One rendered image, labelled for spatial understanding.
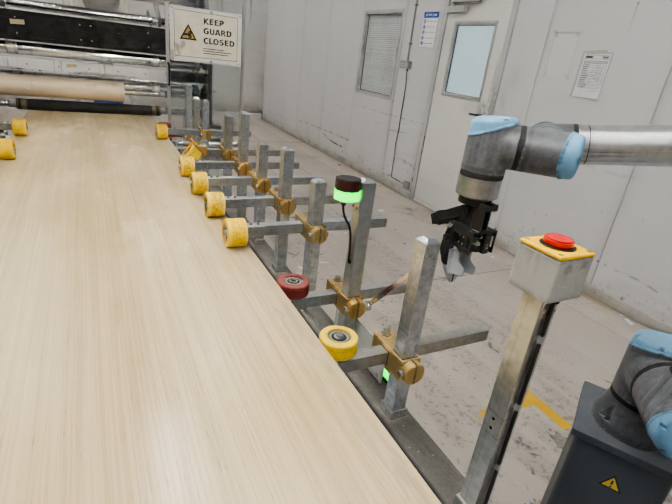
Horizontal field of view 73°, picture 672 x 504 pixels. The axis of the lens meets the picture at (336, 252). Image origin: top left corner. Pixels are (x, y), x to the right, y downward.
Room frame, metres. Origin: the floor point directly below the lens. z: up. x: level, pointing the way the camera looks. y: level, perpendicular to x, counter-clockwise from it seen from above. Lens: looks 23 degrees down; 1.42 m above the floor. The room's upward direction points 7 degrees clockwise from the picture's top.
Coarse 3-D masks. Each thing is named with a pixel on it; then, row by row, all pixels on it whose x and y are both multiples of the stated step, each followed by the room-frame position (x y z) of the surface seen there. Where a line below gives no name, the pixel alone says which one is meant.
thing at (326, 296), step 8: (392, 280) 1.16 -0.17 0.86; (368, 288) 1.10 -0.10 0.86; (376, 288) 1.10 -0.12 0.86; (384, 288) 1.12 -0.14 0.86; (400, 288) 1.14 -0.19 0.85; (312, 296) 1.01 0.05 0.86; (320, 296) 1.02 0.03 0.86; (328, 296) 1.03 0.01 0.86; (336, 296) 1.04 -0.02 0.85; (368, 296) 1.09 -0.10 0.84; (296, 304) 0.99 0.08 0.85; (304, 304) 1.00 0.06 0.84; (312, 304) 1.01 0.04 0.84; (320, 304) 1.02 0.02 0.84
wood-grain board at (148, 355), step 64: (64, 128) 2.46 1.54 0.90; (128, 128) 2.67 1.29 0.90; (0, 192) 1.37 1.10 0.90; (64, 192) 1.45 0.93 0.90; (128, 192) 1.53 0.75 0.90; (0, 256) 0.95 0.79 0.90; (64, 256) 0.99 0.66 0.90; (128, 256) 1.03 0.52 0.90; (192, 256) 1.08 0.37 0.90; (256, 256) 1.13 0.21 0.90; (0, 320) 0.70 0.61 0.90; (64, 320) 0.73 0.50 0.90; (128, 320) 0.75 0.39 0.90; (192, 320) 0.78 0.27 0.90; (256, 320) 0.81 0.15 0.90; (0, 384) 0.54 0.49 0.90; (64, 384) 0.56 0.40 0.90; (128, 384) 0.58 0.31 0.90; (192, 384) 0.60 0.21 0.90; (256, 384) 0.61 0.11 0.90; (320, 384) 0.63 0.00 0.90; (0, 448) 0.43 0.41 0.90; (64, 448) 0.44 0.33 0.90; (128, 448) 0.46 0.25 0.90; (192, 448) 0.47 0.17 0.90; (256, 448) 0.48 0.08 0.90; (320, 448) 0.50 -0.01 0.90; (384, 448) 0.51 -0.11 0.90
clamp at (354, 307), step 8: (328, 280) 1.09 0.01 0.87; (328, 288) 1.09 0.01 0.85; (336, 288) 1.05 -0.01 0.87; (344, 296) 1.02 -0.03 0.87; (360, 296) 1.03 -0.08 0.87; (336, 304) 1.04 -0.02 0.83; (344, 304) 1.01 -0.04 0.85; (352, 304) 0.99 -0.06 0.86; (360, 304) 1.00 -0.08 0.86; (344, 312) 1.00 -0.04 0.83; (352, 312) 0.99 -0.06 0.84; (360, 312) 1.00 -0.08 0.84
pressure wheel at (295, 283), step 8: (280, 280) 0.99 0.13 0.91; (288, 280) 1.00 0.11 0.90; (296, 280) 1.00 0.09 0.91; (304, 280) 1.01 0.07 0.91; (288, 288) 0.96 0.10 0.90; (296, 288) 0.96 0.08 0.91; (304, 288) 0.97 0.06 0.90; (288, 296) 0.96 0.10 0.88; (296, 296) 0.96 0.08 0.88; (304, 296) 0.98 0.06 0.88
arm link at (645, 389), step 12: (648, 372) 0.91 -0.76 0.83; (660, 372) 0.89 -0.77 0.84; (636, 384) 0.91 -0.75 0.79; (648, 384) 0.88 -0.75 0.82; (660, 384) 0.84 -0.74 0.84; (636, 396) 0.89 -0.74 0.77; (648, 396) 0.85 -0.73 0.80; (660, 396) 0.82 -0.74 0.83; (648, 408) 0.82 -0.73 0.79; (660, 408) 0.80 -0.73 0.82; (648, 420) 0.80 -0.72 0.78; (660, 420) 0.77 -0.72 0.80; (648, 432) 0.80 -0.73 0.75; (660, 432) 0.76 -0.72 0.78; (660, 444) 0.76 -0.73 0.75
